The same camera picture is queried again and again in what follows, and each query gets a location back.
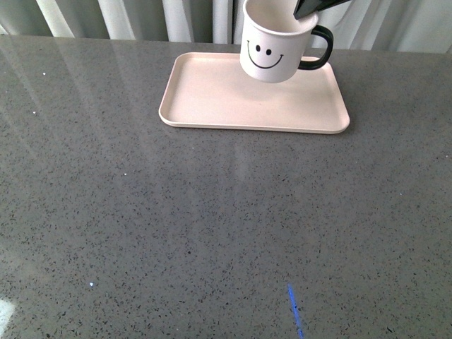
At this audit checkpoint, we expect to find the pink rectangular plastic tray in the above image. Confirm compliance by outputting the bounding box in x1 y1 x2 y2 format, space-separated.
159 52 350 134

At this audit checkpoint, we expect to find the white smiley mug black handle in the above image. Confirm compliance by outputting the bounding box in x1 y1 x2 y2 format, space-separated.
239 1 333 83

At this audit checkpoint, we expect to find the grey pleated curtain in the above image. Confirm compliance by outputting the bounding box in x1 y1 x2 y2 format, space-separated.
1 0 451 54

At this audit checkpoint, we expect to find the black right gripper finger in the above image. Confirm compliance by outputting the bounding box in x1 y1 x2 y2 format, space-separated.
293 0 349 20

